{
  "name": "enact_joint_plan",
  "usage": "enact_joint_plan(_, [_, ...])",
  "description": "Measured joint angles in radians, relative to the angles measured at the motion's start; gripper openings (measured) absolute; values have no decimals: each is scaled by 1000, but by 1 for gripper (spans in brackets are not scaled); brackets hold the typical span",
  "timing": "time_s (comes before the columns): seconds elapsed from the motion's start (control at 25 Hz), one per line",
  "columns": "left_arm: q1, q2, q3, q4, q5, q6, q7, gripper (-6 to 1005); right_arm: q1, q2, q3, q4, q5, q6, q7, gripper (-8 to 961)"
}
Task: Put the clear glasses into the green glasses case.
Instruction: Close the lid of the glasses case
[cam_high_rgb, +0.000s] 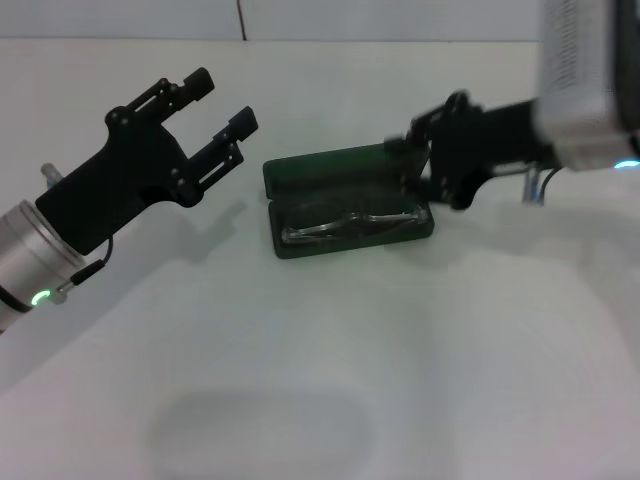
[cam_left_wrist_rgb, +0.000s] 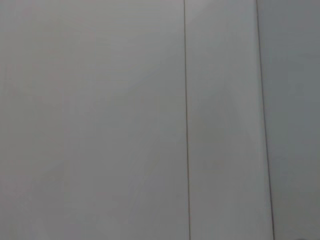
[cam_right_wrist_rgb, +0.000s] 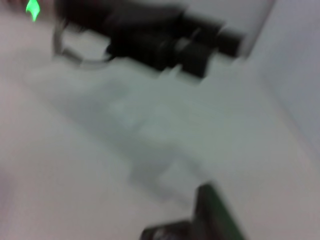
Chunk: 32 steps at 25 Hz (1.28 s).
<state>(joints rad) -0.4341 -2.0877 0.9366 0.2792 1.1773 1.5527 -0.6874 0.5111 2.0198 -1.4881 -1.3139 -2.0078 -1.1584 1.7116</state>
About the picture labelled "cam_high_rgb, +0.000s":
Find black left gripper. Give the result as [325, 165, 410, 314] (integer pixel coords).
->
[34, 66, 261, 257]

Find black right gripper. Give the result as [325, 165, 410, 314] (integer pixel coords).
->
[383, 89, 557, 211]

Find clear white glasses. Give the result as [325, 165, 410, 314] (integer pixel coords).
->
[281, 205, 430, 245]

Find grey right gripper cable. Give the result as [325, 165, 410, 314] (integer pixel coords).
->
[521, 167, 562, 206]

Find green glasses case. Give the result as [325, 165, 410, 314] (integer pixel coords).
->
[263, 142, 436, 260]

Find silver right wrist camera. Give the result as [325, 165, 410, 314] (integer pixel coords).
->
[532, 0, 640, 172]

